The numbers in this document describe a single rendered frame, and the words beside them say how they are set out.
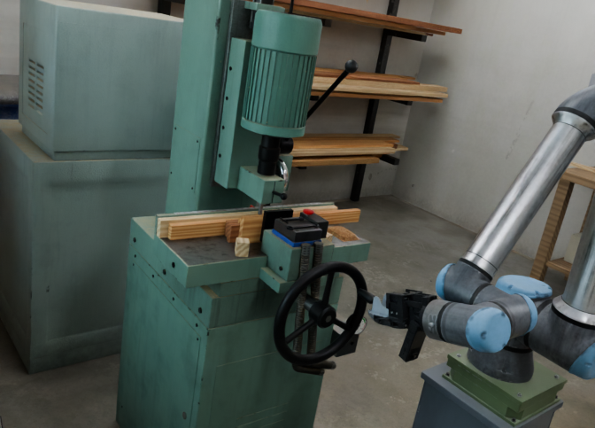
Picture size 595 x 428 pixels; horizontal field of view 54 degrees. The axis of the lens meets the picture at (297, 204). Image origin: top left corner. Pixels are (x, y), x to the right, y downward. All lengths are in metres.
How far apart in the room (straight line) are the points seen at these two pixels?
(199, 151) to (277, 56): 0.41
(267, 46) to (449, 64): 3.88
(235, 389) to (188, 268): 0.44
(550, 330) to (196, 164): 1.08
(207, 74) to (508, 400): 1.23
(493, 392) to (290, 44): 1.09
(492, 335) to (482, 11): 4.12
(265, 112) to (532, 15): 3.62
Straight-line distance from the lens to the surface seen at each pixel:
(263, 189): 1.61
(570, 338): 1.67
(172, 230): 1.56
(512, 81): 4.96
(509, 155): 4.94
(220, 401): 1.72
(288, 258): 1.47
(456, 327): 1.30
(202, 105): 1.75
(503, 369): 1.82
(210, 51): 1.72
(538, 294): 1.74
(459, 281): 1.44
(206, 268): 1.46
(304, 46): 1.52
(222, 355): 1.63
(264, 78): 1.53
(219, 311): 1.55
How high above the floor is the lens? 1.51
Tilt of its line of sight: 18 degrees down
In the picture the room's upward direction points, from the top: 10 degrees clockwise
